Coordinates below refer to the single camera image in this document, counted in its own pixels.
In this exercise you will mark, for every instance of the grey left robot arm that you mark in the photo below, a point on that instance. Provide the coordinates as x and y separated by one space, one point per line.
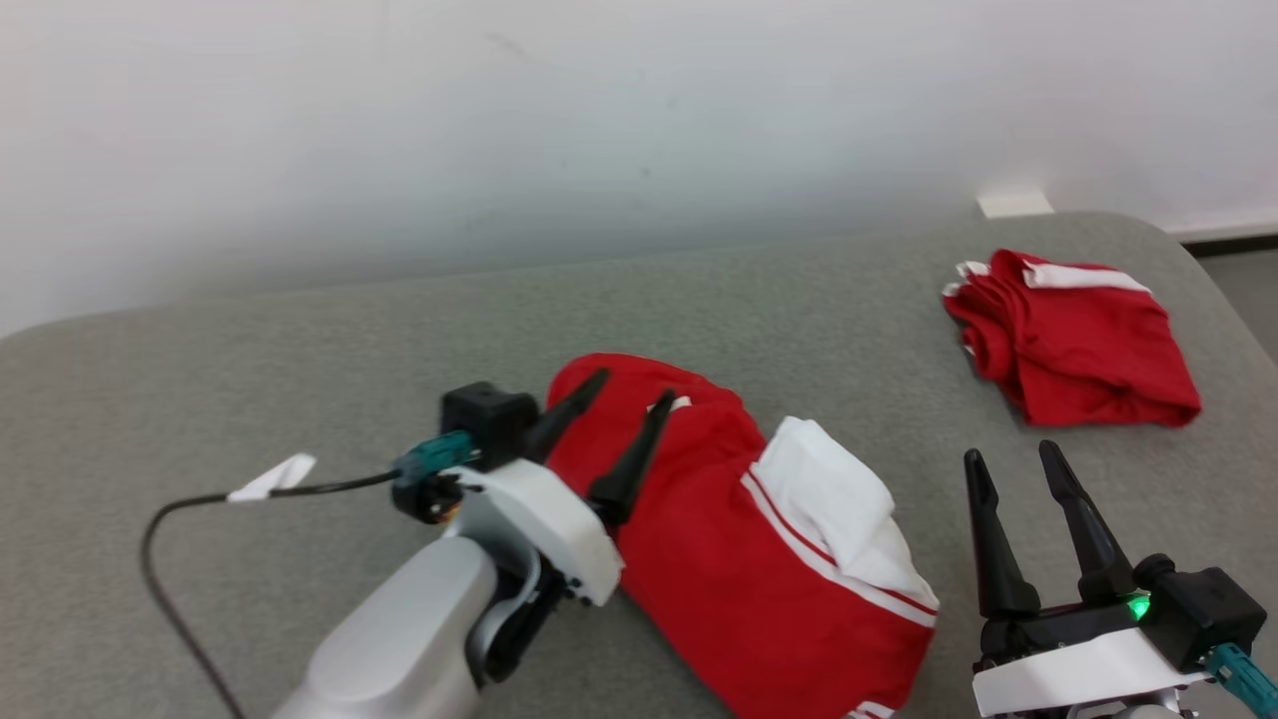
399 639

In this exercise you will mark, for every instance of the white skirting board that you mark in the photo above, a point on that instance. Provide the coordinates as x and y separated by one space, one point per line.
1228 226

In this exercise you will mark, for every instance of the red shorts with white stripe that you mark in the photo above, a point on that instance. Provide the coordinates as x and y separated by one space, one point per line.
1088 350

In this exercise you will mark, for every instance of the red jersey with white trim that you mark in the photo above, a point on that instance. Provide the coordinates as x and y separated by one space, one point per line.
699 579

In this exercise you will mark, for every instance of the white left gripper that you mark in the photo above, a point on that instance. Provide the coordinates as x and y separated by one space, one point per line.
549 529

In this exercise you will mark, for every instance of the small white wall block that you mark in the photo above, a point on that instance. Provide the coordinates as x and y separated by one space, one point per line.
1014 205

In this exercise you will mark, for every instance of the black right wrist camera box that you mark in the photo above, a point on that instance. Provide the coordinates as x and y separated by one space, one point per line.
1208 614

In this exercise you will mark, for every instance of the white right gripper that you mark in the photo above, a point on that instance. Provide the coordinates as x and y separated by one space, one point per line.
1078 669

